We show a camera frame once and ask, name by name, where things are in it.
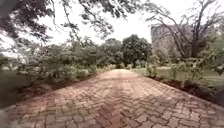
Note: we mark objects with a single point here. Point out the round green tree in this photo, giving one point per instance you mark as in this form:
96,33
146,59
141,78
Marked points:
135,50

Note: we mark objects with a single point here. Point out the grass lawn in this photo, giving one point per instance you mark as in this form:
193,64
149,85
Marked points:
160,71

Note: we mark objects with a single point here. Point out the bushes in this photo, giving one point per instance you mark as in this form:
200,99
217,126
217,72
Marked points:
56,63
186,71

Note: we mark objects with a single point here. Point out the grey building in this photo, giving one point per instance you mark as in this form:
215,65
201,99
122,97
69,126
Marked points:
166,41

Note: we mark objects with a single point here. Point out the bare branching tree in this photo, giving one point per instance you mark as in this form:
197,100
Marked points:
193,30

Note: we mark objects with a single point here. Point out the red brick path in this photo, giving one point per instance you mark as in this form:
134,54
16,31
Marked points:
116,103

